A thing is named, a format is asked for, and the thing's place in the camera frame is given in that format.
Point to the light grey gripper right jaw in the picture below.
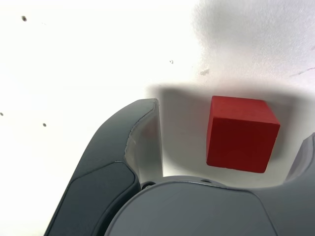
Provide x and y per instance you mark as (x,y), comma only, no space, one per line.
(197,211)

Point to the red cube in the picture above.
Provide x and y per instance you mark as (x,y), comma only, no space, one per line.
(241,137)

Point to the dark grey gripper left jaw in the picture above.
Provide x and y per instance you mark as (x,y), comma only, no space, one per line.
(103,152)

